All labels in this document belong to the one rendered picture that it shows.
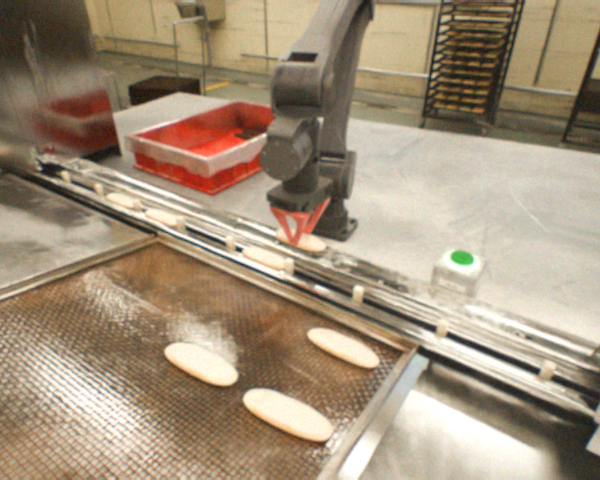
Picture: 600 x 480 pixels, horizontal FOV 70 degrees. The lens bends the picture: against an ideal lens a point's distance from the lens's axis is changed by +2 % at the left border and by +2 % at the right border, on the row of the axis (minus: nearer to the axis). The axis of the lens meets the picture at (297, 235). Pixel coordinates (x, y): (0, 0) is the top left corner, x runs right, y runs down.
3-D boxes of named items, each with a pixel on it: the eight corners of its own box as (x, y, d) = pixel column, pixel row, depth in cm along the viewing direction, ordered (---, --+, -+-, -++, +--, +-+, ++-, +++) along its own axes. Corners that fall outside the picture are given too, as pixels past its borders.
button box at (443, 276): (477, 307, 78) (492, 258, 72) (465, 333, 73) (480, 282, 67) (433, 291, 82) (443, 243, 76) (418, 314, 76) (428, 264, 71)
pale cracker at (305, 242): (330, 244, 72) (330, 239, 71) (318, 255, 69) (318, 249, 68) (282, 227, 76) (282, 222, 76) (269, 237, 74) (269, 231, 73)
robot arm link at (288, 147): (337, 70, 58) (277, 67, 60) (316, 90, 49) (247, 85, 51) (333, 154, 65) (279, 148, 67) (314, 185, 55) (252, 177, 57)
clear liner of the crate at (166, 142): (317, 143, 140) (317, 113, 135) (212, 198, 106) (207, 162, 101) (240, 125, 156) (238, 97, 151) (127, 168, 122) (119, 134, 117)
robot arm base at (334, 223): (359, 225, 96) (311, 213, 101) (362, 193, 92) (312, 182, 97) (344, 243, 90) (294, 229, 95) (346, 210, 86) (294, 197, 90)
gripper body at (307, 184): (333, 190, 70) (335, 147, 66) (299, 215, 63) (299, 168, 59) (300, 180, 73) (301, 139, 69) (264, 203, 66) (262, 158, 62)
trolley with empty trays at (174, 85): (215, 114, 449) (205, 15, 399) (187, 132, 400) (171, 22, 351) (160, 109, 465) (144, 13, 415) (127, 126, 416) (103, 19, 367)
